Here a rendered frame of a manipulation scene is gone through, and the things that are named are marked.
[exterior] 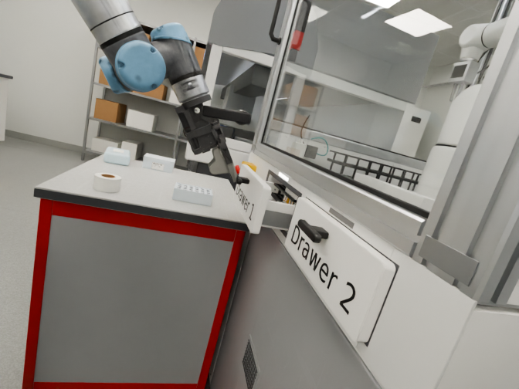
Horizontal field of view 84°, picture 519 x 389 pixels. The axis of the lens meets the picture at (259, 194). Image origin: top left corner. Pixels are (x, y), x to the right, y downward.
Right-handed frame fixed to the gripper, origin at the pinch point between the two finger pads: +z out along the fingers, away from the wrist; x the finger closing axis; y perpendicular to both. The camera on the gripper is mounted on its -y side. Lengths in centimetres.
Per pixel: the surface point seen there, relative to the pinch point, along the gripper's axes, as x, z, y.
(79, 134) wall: -434, -44, 176
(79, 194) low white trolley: -10.0, -8.2, 39.5
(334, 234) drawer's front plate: 34.0, 6.3, -9.0
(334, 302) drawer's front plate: 39.6, 12.9, -4.4
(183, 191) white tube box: -20.0, 3.9, 16.1
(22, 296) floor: -70, 34, 112
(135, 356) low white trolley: -11, 46, 51
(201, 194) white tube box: -19.8, 7.1, 11.2
